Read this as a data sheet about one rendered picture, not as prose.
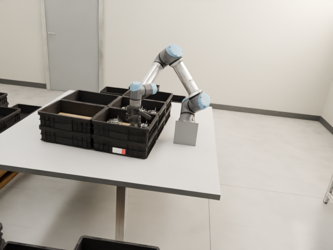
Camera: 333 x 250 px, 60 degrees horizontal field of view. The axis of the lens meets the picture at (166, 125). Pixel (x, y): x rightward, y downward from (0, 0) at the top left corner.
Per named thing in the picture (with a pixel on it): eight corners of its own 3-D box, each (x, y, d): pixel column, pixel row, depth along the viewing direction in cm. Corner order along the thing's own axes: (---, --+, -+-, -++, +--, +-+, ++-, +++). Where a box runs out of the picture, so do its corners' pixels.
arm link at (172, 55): (201, 109, 231) (166, 48, 225) (214, 103, 219) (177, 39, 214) (193, 115, 223) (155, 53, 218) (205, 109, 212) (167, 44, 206)
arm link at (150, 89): (147, 87, 205) (134, 88, 198) (155, 81, 196) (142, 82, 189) (150, 97, 204) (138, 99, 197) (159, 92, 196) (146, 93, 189)
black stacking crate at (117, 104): (165, 116, 247) (166, 103, 242) (157, 129, 220) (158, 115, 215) (121, 109, 253) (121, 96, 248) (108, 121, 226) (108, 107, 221)
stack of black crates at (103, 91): (131, 110, 441) (132, 89, 428) (127, 117, 413) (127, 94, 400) (105, 107, 443) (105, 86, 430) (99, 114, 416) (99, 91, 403)
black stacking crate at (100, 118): (157, 129, 219) (158, 115, 215) (147, 146, 192) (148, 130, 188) (107, 121, 225) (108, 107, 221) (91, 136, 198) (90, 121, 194)
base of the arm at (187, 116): (196, 131, 230) (197, 120, 234) (194, 123, 216) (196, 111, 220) (177, 129, 233) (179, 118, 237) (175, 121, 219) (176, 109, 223)
